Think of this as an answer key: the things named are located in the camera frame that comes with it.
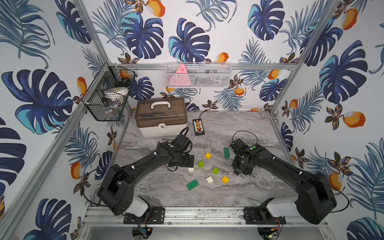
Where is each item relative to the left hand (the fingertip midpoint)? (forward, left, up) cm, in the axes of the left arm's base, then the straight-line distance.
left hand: (186, 161), depth 83 cm
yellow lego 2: (-5, -23, -8) cm, 25 cm away
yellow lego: (+9, -13, -8) cm, 18 cm away
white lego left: (-1, -3, -8) cm, 8 cm away
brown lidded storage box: (+22, +17, +12) cm, 30 cm away
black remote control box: (+32, -6, -8) cm, 33 cm away
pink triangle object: (+42, +7, +26) cm, 49 cm away
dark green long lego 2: (-10, -4, -8) cm, 14 cm away
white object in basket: (+24, +38, +26) cm, 52 cm away
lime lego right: (-1, -17, -8) cm, 19 cm away
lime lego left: (+3, -9, -8) cm, 12 cm away
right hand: (-1, -28, -2) cm, 29 cm away
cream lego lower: (-6, -14, -8) cm, 17 cm away
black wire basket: (+32, +54, +14) cm, 64 cm away
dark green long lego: (+11, -24, -7) cm, 28 cm away
